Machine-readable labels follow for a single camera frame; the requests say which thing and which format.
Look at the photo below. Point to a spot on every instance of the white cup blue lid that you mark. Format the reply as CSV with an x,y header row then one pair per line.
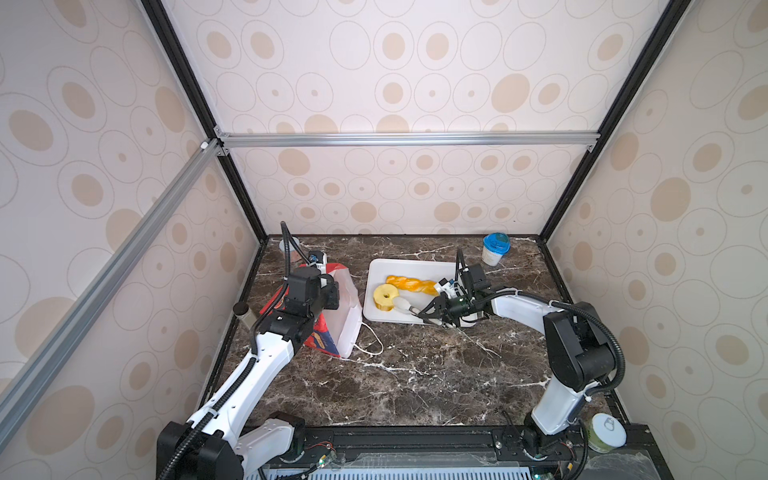
x,y
495,246

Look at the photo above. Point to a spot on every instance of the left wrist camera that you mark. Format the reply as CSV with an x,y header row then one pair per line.
x,y
318,259

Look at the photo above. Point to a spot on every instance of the white tape roll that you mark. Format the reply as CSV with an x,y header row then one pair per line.
x,y
606,433

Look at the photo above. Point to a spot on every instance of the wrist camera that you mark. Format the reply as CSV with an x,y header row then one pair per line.
x,y
318,259
447,288

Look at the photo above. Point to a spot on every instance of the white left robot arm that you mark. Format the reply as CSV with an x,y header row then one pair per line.
x,y
211,444

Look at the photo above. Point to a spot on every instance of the red paper gift bag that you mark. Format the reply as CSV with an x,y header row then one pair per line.
x,y
336,331

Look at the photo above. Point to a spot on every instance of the silver aluminium rail back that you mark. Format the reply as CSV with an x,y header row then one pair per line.
x,y
227,141

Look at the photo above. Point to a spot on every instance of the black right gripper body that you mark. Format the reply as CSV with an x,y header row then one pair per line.
x,y
453,310

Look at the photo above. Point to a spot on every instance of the yellow ring fake bread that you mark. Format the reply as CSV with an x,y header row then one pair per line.
x,y
384,297

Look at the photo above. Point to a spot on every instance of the white cutting board tray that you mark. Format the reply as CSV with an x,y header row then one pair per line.
x,y
380,269

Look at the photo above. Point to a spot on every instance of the silver aluminium rail left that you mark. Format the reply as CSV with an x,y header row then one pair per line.
x,y
48,360

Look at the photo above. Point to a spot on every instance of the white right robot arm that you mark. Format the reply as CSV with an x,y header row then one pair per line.
x,y
584,356

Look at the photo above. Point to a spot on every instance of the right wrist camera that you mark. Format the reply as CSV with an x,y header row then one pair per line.
x,y
447,288

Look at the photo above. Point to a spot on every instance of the black corner frame post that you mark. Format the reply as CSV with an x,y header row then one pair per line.
x,y
649,54
160,22

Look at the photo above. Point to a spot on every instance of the black corner frame post right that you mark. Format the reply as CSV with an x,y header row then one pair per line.
x,y
649,54

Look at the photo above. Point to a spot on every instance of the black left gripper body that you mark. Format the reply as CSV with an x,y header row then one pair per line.
x,y
326,297

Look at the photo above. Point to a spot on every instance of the black corner frame post left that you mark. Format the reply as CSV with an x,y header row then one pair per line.
x,y
160,22

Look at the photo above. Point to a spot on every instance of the glass jar black lid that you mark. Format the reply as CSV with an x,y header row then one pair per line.
x,y
243,312

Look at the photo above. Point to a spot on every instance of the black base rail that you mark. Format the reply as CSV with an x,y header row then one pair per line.
x,y
465,452

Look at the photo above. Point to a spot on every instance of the yellow twisted fake bread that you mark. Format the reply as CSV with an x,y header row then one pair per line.
x,y
412,284

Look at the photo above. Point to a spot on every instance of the silver aluminium rail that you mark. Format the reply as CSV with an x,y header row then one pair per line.
x,y
227,141
48,360

